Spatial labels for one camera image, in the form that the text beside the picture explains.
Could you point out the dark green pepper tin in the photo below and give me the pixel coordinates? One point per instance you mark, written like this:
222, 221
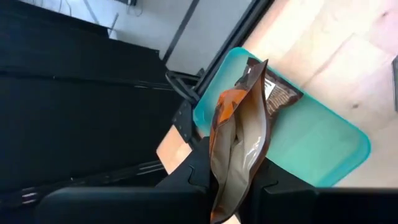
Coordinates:
395, 84

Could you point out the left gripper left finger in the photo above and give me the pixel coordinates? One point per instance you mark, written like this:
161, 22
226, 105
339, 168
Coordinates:
196, 174

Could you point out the teal plastic bin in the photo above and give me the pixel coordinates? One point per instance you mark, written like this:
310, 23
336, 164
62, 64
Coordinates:
311, 140

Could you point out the brown spice pouch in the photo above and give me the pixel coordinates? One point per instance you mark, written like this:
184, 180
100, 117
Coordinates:
280, 93

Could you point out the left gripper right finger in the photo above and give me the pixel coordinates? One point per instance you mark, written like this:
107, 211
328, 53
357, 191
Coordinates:
280, 199

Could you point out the orange spice pouch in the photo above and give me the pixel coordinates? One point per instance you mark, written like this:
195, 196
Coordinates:
236, 149

